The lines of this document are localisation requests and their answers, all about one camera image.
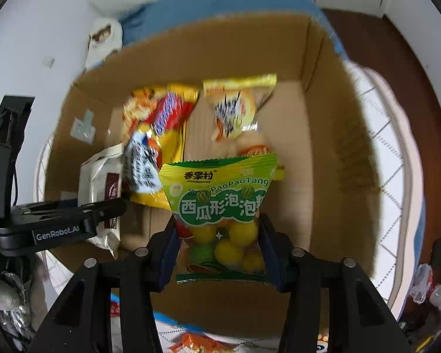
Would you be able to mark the bear print pillow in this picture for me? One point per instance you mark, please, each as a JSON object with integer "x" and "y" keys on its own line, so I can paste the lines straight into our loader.
{"x": 101, "y": 40}

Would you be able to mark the white red plastic bag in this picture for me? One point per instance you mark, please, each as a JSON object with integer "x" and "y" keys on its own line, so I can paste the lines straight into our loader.
{"x": 422, "y": 283}

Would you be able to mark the green candy ball packet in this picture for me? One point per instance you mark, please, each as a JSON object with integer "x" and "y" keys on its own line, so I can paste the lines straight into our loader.
{"x": 220, "y": 198}

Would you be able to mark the yellow red snack packet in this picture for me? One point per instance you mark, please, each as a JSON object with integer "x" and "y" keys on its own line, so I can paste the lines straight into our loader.
{"x": 161, "y": 114}

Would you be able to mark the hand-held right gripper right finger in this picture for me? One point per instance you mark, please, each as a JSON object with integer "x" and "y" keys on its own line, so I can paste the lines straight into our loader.
{"x": 270, "y": 253}

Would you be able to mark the grey cloth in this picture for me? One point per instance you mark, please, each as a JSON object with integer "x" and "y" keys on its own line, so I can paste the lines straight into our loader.
{"x": 2, "y": 288}

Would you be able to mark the clear yellow-top bread packet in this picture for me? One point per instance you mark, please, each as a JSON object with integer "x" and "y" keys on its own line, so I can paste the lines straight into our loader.
{"x": 235, "y": 110}

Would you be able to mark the cardboard box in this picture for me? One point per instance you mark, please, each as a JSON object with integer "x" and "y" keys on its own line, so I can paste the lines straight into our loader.
{"x": 327, "y": 154}

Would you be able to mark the blue bed sheet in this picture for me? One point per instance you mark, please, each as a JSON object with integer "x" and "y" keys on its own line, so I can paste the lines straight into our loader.
{"x": 205, "y": 3}

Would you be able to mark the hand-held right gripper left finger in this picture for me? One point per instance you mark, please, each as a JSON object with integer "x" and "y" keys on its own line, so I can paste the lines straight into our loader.
{"x": 168, "y": 257}

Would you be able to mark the floral quilted mat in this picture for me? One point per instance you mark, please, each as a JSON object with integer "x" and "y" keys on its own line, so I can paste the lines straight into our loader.
{"x": 389, "y": 154}

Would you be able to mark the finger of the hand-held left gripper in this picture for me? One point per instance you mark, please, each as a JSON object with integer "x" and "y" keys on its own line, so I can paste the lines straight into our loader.
{"x": 11, "y": 117}
{"x": 58, "y": 215}

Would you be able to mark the orange snack packet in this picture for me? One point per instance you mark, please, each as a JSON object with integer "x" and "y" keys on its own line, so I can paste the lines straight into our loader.
{"x": 194, "y": 345}

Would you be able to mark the white brown snack packet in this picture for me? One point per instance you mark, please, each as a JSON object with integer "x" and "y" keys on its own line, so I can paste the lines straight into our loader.
{"x": 99, "y": 176}

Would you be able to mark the yellow blue white snack packet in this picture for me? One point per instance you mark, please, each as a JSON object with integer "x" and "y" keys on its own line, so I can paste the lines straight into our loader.
{"x": 141, "y": 169}

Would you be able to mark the orange label bread packet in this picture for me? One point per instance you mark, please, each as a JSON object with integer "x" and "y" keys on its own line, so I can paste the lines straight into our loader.
{"x": 255, "y": 149}

